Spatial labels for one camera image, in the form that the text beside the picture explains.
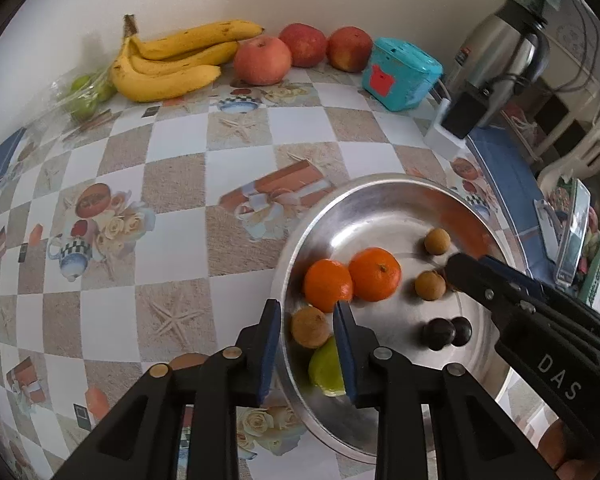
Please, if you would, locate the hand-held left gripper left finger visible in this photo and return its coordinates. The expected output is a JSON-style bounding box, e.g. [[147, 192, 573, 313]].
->
[[55, 299, 282, 480]]

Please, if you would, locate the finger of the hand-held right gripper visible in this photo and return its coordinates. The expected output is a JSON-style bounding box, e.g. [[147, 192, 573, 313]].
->
[[480, 256, 556, 296], [447, 252, 536, 321]]

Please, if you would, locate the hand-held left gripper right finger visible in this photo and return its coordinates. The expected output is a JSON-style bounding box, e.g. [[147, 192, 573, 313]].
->
[[332, 300, 558, 480]]

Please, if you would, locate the green mango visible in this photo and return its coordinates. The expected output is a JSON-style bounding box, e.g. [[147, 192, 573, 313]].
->
[[307, 335, 347, 397]]

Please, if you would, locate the brown longan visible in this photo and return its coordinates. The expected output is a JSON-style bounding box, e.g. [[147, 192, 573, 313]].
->
[[424, 227, 451, 256], [291, 306, 332, 350], [414, 270, 447, 302]]

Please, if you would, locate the dark purple plum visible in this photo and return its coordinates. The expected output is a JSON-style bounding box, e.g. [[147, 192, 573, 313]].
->
[[422, 318, 457, 352], [450, 316, 473, 347]]

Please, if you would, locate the orange tangerine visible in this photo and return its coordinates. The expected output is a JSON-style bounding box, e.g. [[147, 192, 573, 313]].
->
[[348, 247, 402, 303], [303, 258, 355, 314]]

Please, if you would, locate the round metal plate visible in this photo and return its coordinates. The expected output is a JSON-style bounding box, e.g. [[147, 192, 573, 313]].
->
[[270, 172, 518, 463]]

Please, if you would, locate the person's right hand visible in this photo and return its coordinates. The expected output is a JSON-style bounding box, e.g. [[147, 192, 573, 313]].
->
[[527, 417, 600, 480]]

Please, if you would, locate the clear plastic case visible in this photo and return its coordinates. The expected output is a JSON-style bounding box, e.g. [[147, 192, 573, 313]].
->
[[532, 177, 593, 288]]

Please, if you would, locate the white charger base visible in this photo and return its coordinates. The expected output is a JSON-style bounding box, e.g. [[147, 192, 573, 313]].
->
[[424, 97, 468, 158]]

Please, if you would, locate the white plastic chair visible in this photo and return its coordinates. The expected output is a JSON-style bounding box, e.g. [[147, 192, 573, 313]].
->
[[535, 105, 600, 196]]

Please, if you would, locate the black power adapter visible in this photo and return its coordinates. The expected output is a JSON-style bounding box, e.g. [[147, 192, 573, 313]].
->
[[440, 91, 491, 140]]

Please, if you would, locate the teal plastic box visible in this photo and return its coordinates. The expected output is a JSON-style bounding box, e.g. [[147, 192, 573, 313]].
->
[[361, 36, 444, 112]]

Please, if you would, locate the steel thermos jug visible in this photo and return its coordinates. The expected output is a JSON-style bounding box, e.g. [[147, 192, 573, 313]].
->
[[447, 0, 551, 128]]

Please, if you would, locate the red apple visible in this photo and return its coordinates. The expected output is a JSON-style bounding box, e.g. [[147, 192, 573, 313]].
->
[[278, 22, 328, 68], [327, 26, 374, 73], [232, 35, 293, 86]]

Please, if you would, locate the yellow banana bunch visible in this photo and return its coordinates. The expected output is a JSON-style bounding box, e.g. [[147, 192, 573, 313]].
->
[[110, 14, 266, 103]]

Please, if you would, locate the clear bag of green fruit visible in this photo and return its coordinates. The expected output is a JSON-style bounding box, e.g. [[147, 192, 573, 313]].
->
[[50, 67, 118, 123]]

